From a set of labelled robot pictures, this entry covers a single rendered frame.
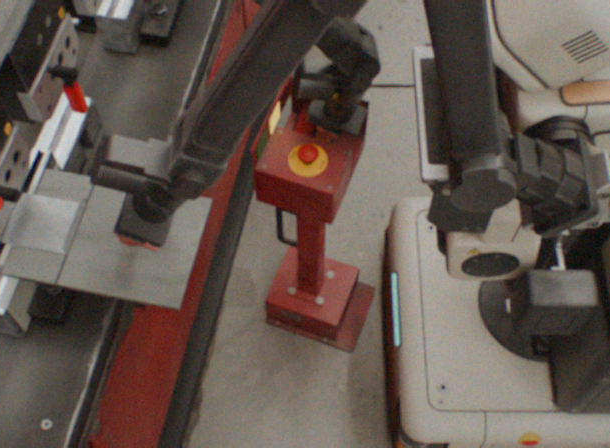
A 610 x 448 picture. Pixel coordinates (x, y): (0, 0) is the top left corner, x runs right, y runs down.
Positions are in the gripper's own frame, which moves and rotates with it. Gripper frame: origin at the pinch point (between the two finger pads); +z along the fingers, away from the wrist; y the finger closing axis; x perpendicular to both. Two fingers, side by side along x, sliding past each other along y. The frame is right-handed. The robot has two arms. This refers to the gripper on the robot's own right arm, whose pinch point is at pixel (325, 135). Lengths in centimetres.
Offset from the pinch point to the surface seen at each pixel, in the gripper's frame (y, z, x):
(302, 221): -3.8, 23.3, 7.1
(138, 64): 36.8, -5.6, 6.8
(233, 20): 27.0, 4.1, -19.1
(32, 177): 39, -16, 40
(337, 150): -3.0, -5.9, 5.9
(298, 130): 5.2, -0.5, 1.9
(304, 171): 1.0, -4.9, 12.4
